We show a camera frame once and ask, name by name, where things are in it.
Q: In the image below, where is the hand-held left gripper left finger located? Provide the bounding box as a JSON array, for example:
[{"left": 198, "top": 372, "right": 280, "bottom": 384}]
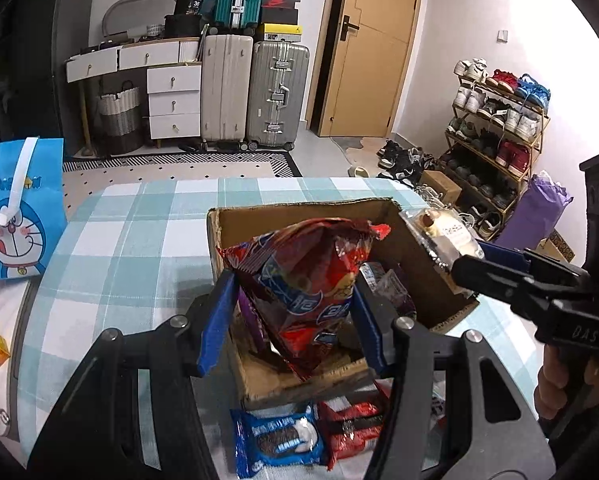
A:
[{"left": 27, "top": 268, "right": 240, "bottom": 480}]

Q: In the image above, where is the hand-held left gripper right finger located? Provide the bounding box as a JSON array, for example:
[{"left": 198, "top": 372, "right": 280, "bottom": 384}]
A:
[{"left": 349, "top": 275, "right": 557, "bottom": 480}]

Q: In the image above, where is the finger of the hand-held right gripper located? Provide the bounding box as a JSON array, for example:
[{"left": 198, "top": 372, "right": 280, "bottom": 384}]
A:
[
  {"left": 477, "top": 241, "right": 587, "bottom": 283},
  {"left": 452, "top": 255, "right": 555, "bottom": 322}
]

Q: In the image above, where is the small purple snack bag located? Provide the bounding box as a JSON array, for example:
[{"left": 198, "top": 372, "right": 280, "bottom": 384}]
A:
[{"left": 369, "top": 269, "right": 417, "bottom": 321}]

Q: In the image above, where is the clear cake packet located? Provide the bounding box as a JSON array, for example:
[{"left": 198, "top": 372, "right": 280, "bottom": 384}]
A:
[{"left": 398, "top": 207, "right": 485, "bottom": 296}]

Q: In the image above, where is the large red snack bag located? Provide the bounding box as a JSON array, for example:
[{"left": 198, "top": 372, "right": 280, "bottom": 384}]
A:
[{"left": 216, "top": 217, "right": 391, "bottom": 381}]

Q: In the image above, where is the brown cardboard box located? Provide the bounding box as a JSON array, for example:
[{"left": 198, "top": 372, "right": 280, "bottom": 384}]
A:
[{"left": 207, "top": 197, "right": 480, "bottom": 411}]

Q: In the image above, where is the person's right hand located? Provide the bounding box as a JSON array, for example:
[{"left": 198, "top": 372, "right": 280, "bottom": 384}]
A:
[{"left": 533, "top": 345, "right": 599, "bottom": 421}]

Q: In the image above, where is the printed cardboard box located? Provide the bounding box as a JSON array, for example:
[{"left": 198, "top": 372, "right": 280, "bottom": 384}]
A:
[{"left": 537, "top": 229, "right": 576, "bottom": 263}]

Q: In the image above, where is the small plain cardboard box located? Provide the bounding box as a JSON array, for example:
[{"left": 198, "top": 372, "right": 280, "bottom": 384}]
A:
[{"left": 419, "top": 170, "right": 463, "bottom": 206}]

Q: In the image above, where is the shoe rack with shoes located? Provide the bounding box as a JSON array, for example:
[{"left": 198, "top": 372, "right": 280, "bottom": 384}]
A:
[{"left": 447, "top": 57, "right": 551, "bottom": 238}]

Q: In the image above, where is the red cookie packet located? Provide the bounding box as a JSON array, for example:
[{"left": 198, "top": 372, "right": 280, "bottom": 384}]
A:
[{"left": 315, "top": 392, "right": 395, "bottom": 471}]

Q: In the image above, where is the wooden shoe rack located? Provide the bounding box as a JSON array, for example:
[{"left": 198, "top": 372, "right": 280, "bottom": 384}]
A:
[{"left": 444, "top": 72, "right": 550, "bottom": 241}]

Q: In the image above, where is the blue cookie packet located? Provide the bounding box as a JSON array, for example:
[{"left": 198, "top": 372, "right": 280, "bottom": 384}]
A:
[{"left": 230, "top": 404, "right": 327, "bottom": 479}]

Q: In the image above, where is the pile of dark loose shoes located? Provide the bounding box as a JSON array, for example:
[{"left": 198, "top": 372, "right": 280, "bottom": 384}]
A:
[{"left": 377, "top": 139, "right": 435, "bottom": 186}]

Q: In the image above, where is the blue cartoon tote bag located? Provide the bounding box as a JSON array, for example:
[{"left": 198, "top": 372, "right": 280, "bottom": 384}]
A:
[{"left": 0, "top": 136, "right": 66, "bottom": 281}]

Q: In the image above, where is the white drawer cabinet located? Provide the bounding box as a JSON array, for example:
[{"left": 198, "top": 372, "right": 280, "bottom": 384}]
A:
[{"left": 66, "top": 39, "right": 203, "bottom": 148}]

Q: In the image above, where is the wicker laundry basket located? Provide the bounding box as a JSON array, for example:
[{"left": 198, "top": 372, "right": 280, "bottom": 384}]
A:
[{"left": 97, "top": 80, "right": 143, "bottom": 156}]

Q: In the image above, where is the cream suitcase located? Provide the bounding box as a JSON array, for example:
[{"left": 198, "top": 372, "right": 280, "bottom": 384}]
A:
[{"left": 201, "top": 34, "right": 254, "bottom": 151}]

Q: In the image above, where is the silver suitcase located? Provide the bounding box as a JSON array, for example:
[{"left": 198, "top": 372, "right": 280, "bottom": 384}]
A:
[{"left": 246, "top": 40, "right": 311, "bottom": 151}]

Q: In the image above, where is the wooden door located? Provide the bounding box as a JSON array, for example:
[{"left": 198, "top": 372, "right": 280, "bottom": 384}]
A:
[{"left": 309, "top": 0, "right": 427, "bottom": 138}]

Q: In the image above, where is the yellow and black box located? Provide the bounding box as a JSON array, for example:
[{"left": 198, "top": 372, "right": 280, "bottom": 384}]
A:
[{"left": 254, "top": 22, "right": 303, "bottom": 43}]

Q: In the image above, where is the black round box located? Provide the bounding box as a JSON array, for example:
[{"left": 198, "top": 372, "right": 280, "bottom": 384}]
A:
[{"left": 164, "top": 12, "right": 203, "bottom": 39}]

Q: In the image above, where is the grey refrigerator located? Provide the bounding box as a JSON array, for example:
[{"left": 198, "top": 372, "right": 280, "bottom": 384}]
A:
[{"left": 10, "top": 0, "right": 96, "bottom": 158}]

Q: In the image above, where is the plain black shoe box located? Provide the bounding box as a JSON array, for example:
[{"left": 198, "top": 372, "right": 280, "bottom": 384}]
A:
[{"left": 262, "top": 7, "right": 299, "bottom": 25}]

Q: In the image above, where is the grey oval frame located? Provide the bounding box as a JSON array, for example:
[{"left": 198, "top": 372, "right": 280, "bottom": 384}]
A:
[{"left": 102, "top": 0, "right": 178, "bottom": 43}]

